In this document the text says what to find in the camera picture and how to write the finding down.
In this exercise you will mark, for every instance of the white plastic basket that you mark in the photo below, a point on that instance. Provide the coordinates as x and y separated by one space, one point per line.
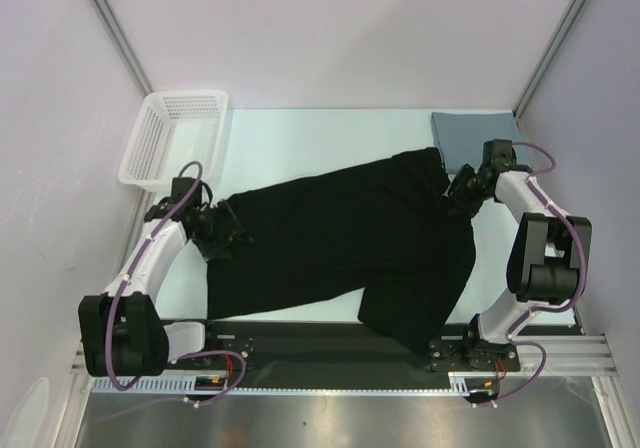
173 128

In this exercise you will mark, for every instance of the aluminium corner post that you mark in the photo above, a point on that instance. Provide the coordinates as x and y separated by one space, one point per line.
125 50
559 36

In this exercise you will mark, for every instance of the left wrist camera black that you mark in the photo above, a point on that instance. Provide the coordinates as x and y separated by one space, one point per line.
188 197

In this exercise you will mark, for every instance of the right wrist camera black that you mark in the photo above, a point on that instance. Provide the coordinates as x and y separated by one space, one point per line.
498 154

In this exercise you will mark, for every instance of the folded grey-blue t shirt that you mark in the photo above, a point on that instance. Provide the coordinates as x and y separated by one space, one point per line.
461 137

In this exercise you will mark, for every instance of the right aluminium corner post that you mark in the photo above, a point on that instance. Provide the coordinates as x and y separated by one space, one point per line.
559 36

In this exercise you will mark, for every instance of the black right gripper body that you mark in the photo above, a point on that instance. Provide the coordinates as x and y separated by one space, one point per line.
460 194

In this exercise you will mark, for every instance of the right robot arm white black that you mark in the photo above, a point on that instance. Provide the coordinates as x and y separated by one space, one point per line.
547 267

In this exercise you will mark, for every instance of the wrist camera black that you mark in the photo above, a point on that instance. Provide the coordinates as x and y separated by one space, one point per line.
188 197
498 154

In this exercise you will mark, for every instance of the white slotted cable duct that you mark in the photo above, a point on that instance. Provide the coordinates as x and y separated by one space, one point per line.
210 385

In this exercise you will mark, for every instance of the aluminium frame rail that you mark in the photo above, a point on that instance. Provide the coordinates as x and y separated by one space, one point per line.
560 358

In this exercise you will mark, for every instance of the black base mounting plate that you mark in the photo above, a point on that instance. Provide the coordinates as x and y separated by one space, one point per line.
350 376

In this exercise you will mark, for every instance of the black t shirt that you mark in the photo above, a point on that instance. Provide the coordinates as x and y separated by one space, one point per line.
385 228

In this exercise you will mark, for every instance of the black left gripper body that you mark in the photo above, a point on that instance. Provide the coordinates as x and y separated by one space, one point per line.
215 233

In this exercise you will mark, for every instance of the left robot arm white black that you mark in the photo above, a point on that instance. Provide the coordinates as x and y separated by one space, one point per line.
121 331

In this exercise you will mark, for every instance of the left aluminium corner post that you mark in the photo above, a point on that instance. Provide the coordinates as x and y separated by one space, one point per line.
125 50

